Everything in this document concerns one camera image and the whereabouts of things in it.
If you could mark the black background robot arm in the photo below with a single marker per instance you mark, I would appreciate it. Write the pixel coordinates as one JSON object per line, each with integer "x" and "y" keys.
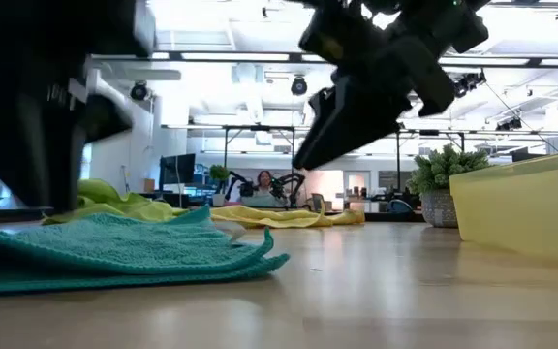
{"x": 291, "y": 181}
{"x": 242, "y": 187}

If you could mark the yellow translucent plastic basket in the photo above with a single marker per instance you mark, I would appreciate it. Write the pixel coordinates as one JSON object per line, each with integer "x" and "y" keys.
{"x": 526, "y": 208}

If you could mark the artificial green potted plant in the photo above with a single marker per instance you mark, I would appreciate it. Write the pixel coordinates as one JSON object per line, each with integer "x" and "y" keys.
{"x": 441, "y": 208}

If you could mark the dark background screen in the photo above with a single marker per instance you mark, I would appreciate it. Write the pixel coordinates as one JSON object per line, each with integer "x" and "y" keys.
{"x": 526, "y": 156}

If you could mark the person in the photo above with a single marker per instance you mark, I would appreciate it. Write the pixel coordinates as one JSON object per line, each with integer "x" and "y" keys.
{"x": 264, "y": 181}

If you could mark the black ceiling track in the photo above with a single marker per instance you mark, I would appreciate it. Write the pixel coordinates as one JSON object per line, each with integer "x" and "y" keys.
{"x": 526, "y": 4}

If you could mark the small background potted plant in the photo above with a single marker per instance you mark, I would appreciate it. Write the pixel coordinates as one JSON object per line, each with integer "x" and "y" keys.
{"x": 219, "y": 173}

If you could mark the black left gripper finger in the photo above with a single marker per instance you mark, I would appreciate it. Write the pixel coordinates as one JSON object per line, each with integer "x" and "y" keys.
{"x": 46, "y": 155}

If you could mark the teal microfiber towel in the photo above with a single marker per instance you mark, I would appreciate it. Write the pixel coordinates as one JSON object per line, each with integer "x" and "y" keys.
{"x": 114, "y": 252}

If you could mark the black background monitor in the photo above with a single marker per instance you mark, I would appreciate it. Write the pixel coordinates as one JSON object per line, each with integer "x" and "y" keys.
{"x": 177, "y": 169}

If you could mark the yellow microfiber towel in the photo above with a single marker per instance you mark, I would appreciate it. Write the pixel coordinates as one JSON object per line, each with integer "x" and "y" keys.
{"x": 269, "y": 216}

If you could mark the blue background chair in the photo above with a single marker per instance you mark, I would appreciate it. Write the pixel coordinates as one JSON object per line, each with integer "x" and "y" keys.
{"x": 400, "y": 207}

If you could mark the black background workstation frame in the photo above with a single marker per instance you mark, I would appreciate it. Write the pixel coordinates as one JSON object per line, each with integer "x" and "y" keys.
{"x": 259, "y": 128}
{"x": 429, "y": 132}

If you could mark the black ceiling spotlight cluster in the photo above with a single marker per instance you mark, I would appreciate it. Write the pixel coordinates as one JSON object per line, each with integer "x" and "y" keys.
{"x": 468, "y": 82}

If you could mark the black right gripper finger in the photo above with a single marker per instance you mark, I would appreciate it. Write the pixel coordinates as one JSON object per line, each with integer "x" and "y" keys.
{"x": 351, "y": 126}
{"x": 323, "y": 102}

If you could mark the green microfiber towel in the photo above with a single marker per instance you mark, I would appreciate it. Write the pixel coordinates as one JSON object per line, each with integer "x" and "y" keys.
{"x": 133, "y": 206}

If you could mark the black aluminium table frame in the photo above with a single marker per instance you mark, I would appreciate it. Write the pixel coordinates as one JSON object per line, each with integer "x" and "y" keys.
{"x": 385, "y": 216}

